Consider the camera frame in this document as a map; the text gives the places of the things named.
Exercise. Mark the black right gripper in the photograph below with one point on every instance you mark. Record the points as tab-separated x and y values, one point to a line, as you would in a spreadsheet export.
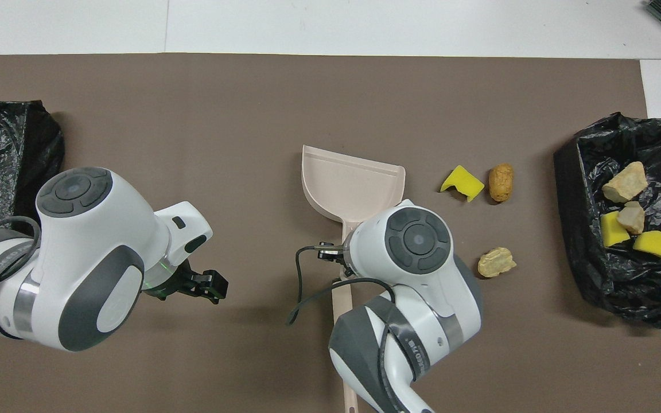
330	254

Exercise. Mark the brown bread roll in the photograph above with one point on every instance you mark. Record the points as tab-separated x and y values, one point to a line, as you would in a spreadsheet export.
501	182

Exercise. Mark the pale layered pastry piece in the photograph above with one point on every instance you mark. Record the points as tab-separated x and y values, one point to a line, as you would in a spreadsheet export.
497	262

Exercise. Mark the notched yellow sponge piece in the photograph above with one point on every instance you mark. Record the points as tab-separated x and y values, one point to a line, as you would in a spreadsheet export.
462	181

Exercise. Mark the striped croissant piece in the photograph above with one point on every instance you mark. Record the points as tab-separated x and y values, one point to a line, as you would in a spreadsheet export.
625	182
632	218

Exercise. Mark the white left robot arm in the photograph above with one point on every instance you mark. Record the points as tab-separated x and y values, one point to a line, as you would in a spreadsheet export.
89	241

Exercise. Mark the brown table mat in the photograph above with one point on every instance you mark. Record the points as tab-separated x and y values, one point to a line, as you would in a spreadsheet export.
250	115

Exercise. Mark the wedge yellow sponge piece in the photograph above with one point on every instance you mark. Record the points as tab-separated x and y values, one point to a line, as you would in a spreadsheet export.
656	245

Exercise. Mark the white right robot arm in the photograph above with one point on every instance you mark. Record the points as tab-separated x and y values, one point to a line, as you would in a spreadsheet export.
416	241

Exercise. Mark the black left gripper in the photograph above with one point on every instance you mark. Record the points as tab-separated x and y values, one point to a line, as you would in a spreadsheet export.
181	284

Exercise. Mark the rounded yellow sponge piece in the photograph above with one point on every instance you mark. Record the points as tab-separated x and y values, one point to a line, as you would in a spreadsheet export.
613	230

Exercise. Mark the beige plastic dustpan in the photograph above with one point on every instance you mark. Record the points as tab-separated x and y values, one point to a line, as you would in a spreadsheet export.
348	183

